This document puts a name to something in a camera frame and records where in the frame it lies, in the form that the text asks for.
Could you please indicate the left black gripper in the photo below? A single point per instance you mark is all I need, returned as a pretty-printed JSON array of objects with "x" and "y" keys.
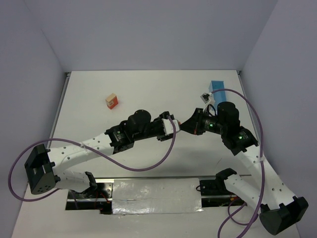
[{"x": 163, "y": 127}]

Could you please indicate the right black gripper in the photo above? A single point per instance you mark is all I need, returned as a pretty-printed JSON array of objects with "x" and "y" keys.
[{"x": 196, "y": 121}]

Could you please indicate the blue plastic box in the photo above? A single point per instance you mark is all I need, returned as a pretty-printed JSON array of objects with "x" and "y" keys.
[{"x": 220, "y": 96}]

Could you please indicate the red cube block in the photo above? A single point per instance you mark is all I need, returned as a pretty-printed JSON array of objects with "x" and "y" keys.
[{"x": 114, "y": 101}]

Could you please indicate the red cube with window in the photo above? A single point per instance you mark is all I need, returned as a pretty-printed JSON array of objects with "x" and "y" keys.
[{"x": 111, "y": 106}]

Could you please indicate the natural wood block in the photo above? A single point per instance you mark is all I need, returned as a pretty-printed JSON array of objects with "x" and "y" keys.
[{"x": 110, "y": 98}]

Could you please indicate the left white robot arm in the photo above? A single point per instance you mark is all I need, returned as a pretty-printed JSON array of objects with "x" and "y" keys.
[{"x": 50, "y": 168}]

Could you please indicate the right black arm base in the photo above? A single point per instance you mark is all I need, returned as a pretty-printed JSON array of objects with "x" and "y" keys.
[{"x": 213, "y": 194}]

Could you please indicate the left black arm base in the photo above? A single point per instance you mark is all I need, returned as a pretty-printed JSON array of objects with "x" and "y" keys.
[{"x": 100, "y": 200}]

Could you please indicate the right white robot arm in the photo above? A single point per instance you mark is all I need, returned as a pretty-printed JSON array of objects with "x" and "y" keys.
[{"x": 277, "y": 206}]

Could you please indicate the silver foil tape sheet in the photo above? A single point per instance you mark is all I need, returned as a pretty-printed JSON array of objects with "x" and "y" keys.
[{"x": 156, "y": 196}]

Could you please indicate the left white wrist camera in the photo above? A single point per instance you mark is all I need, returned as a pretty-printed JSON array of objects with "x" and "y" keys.
[{"x": 168, "y": 126}]

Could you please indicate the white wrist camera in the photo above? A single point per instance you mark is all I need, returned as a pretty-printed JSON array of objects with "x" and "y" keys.
[
  {"x": 208, "y": 99},
  {"x": 168, "y": 126}
]

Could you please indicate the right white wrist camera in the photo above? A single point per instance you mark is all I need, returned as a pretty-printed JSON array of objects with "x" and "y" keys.
[{"x": 208, "y": 99}]

